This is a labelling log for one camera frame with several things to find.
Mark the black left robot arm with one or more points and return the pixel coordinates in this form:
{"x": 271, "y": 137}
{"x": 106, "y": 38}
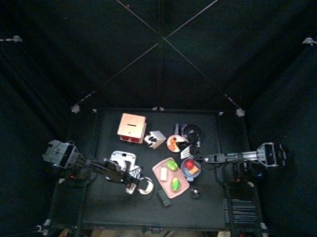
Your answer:
{"x": 69, "y": 155}

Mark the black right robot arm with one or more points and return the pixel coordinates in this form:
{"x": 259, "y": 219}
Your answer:
{"x": 264, "y": 155}

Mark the pink rectangular plate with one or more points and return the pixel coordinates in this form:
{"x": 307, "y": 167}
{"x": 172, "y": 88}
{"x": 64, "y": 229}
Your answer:
{"x": 171, "y": 178}

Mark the red toy food piece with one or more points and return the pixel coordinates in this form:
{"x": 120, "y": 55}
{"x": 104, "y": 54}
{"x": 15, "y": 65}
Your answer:
{"x": 189, "y": 164}

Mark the orange and white toy bowl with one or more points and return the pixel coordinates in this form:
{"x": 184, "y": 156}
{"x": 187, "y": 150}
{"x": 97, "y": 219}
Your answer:
{"x": 176, "y": 143}

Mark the blue toy bowl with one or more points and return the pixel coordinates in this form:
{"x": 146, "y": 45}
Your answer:
{"x": 191, "y": 169}

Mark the orange toy food piece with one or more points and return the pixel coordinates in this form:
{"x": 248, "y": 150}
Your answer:
{"x": 193, "y": 170}

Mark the white toy appliance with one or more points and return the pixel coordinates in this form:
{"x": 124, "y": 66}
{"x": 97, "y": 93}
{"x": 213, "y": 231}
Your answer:
{"x": 124, "y": 157}

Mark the green toy vegetable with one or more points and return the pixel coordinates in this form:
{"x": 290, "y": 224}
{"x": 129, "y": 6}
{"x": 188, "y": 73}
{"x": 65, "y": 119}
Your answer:
{"x": 172, "y": 165}
{"x": 176, "y": 184}

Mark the black toy pot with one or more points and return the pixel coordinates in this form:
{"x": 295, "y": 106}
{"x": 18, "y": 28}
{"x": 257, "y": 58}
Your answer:
{"x": 192, "y": 132}

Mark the dark green rectangular block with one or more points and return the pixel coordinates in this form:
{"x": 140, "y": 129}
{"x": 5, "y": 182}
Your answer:
{"x": 164, "y": 197}

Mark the small white toy cube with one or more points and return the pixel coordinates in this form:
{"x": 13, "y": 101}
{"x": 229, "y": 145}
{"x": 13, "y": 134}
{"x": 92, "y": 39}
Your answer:
{"x": 154, "y": 139}

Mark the wooden toy toaster box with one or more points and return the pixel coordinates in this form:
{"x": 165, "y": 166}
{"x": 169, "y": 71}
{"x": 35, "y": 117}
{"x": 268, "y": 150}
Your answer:
{"x": 132, "y": 127}

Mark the metal frame clamp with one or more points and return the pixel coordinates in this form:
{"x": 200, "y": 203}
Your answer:
{"x": 240, "y": 112}
{"x": 308, "y": 40}
{"x": 76, "y": 108}
{"x": 157, "y": 108}
{"x": 15, "y": 39}

